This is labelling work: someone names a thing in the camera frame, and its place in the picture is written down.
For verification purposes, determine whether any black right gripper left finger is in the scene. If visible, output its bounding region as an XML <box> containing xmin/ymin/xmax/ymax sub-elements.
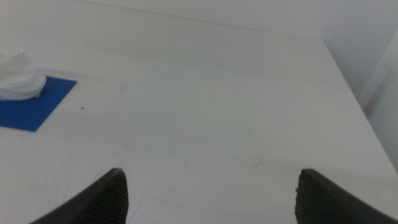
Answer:
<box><xmin>29</xmin><ymin>167</ymin><xmax>129</xmax><ymax>224</ymax></box>

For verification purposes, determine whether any white shoe with striped straps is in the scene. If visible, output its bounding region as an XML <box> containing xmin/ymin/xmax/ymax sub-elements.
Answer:
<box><xmin>0</xmin><ymin>47</ymin><xmax>47</xmax><ymax>101</ymax></box>

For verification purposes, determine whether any blue square mat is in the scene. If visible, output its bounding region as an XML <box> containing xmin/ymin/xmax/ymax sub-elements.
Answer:
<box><xmin>0</xmin><ymin>76</ymin><xmax>78</xmax><ymax>133</ymax></box>

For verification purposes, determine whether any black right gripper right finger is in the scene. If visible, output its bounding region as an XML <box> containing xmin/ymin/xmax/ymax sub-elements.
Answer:
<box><xmin>294</xmin><ymin>168</ymin><xmax>398</xmax><ymax>224</ymax></box>

